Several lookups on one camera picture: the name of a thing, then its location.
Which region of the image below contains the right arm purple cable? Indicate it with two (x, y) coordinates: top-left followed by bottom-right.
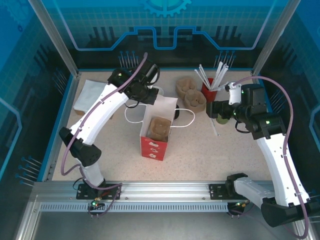
(232, 75), (311, 240)

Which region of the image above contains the aluminium frame post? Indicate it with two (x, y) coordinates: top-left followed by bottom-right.
(251, 0), (302, 79)
(27, 0), (81, 79)

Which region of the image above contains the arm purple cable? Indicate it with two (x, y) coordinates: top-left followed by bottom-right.
(60, 51), (149, 218)
(232, 75), (311, 240)

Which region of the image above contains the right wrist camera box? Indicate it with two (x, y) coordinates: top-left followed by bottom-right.
(224, 81), (243, 106)

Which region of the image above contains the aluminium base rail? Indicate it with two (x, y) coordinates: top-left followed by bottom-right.
(32, 180), (302, 201)

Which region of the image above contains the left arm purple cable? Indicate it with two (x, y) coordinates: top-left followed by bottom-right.
(60, 51), (149, 218)

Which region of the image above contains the grey metal front panel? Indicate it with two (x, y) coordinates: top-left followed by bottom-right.
(13, 194), (317, 240)

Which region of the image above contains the brown cardboard napkin tray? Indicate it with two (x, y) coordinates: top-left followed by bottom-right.
(74, 109), (114, 120)

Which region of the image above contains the red white paper gift bag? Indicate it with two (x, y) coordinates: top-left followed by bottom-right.
(124, 86), (196, 161)

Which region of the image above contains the stack of white napkins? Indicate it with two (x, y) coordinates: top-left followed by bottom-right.
(73, 79), (107, 112)

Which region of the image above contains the slotted grey cable duct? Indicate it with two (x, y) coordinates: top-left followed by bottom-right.
(38, 202), (230, 213)

